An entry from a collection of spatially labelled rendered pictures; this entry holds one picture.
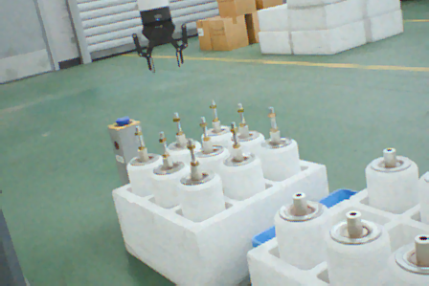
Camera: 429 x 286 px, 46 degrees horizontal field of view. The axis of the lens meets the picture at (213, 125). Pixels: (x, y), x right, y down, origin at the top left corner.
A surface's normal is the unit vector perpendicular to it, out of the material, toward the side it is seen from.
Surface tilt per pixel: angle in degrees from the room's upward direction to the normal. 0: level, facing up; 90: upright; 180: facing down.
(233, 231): 90
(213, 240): 90
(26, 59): 90
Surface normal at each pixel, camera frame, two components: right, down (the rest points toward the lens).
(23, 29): 0.53, 0.14
